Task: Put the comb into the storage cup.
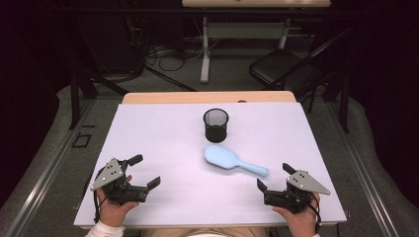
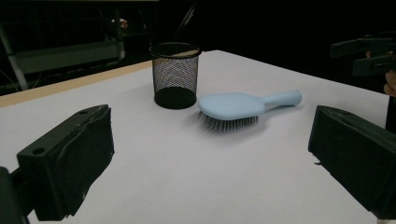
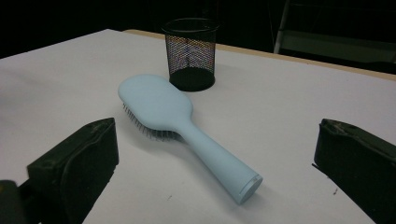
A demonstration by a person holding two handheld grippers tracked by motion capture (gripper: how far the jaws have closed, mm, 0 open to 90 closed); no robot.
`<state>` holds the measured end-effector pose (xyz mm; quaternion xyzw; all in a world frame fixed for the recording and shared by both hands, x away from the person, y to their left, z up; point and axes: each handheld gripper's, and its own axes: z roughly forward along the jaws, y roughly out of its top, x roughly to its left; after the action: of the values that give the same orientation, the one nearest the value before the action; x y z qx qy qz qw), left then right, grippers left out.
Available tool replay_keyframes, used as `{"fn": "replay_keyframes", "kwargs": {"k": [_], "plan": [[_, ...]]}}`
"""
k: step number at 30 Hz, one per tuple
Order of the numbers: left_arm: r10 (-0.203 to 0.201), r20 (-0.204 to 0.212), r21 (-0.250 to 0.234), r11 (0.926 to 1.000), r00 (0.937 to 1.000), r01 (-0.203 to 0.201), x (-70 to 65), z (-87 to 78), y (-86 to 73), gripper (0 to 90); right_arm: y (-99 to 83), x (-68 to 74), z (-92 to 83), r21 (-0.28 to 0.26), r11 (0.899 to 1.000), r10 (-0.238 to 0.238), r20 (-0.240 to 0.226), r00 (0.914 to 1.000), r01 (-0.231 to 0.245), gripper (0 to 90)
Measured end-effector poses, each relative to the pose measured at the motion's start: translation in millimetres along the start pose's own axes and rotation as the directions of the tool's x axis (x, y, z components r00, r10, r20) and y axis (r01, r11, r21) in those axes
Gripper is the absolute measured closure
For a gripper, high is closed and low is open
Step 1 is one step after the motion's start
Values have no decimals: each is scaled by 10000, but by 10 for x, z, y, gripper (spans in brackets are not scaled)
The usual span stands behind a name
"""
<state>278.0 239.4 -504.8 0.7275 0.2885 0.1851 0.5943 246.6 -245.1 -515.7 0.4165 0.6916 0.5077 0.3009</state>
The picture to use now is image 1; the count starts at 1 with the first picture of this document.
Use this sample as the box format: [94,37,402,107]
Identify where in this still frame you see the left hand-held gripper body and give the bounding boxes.
[89,157,150,205]

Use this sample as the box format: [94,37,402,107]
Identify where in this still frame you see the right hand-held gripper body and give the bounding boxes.
[262,169,332,214]

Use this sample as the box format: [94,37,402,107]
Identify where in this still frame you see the light blue hairbrush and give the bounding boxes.
[204,144,270,178]

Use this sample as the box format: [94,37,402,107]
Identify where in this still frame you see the black mesh pen cup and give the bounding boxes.
[203,108,230,144]

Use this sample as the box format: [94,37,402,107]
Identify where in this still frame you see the person's left hand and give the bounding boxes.
[96,187,140,228]

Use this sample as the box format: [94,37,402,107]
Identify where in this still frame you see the person's right hand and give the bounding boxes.
[272,192,321,237]

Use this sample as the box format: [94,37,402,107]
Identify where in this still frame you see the floor socket plate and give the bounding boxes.
[71,132,93,149]

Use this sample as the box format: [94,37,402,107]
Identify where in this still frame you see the person's beige trousers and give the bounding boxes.
[139,226,270,237]

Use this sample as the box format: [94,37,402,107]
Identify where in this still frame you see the black metal stand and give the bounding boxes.
[68,70,129,130]
[340,70,351,134]

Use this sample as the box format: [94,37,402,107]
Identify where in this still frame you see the black folding chair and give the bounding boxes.
[248,28,354,115]

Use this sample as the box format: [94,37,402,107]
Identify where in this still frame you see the white-framed desk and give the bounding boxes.
[181,0,332,84]

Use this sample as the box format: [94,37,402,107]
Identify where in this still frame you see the black metal crossbar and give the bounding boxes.
[48,7,350,18]

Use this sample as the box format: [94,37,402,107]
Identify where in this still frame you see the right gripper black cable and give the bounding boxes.
[305,196,323,233]

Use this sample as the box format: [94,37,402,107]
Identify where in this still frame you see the metal floor rail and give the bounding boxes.
[324,98,399,237]
[4,98,97,237]

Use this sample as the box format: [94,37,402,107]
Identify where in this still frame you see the bundle of floor cables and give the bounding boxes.
[144,42,206,72]

